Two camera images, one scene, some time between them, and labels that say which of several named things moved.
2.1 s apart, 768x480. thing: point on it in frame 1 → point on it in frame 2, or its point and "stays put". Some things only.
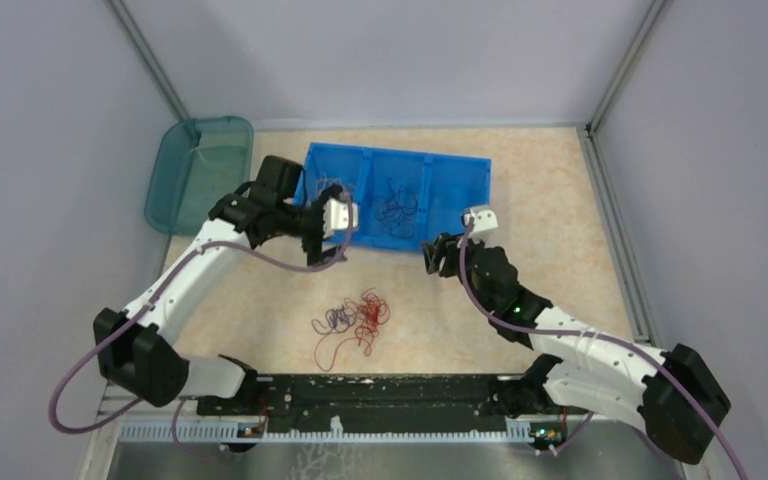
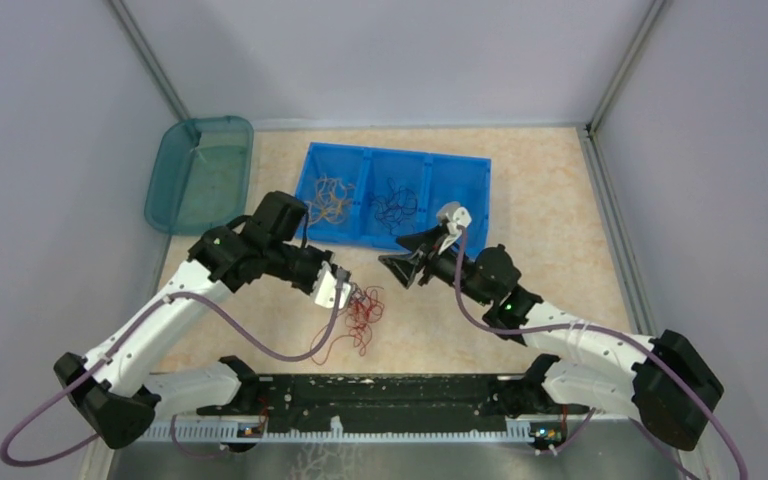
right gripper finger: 431,257 → 407,265
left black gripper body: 313,229 → 306,265
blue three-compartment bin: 403,200 stays put
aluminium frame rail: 516,430 stays put
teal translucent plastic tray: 196,162 stays put
